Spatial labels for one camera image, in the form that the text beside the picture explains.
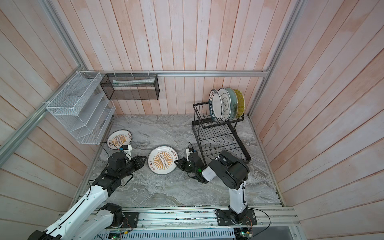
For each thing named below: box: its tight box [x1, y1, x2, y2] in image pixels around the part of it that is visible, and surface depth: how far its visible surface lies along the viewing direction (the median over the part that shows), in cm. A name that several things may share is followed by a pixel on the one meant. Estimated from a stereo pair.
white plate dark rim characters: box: [218, 88, 233, 122], surface depth 87 cm
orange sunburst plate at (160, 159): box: [147, 145, 179, 175], surface depth 94 cm
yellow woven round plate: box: [234, 89, 246, 119], surface depth 83 cm
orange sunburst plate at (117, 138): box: [106, 129, 133, 150], surface depth 109 cm
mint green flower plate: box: [225, 87, 239, 121], surface depth 84 cm
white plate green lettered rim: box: [208, 89, 223, 123], surface depth 93 cm
